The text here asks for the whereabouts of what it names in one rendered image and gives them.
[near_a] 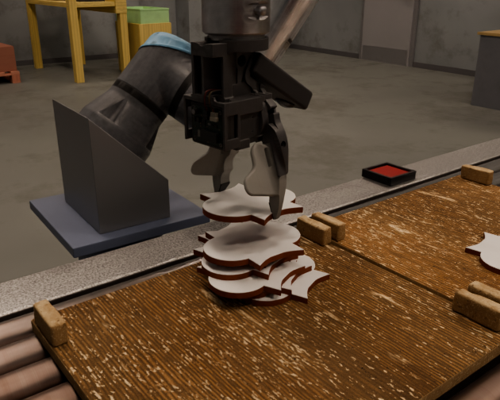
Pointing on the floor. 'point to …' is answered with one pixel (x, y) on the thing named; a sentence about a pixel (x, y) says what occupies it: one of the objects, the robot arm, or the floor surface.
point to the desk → (496, 71)
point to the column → (81, 236)
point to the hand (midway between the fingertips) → (250, 200)
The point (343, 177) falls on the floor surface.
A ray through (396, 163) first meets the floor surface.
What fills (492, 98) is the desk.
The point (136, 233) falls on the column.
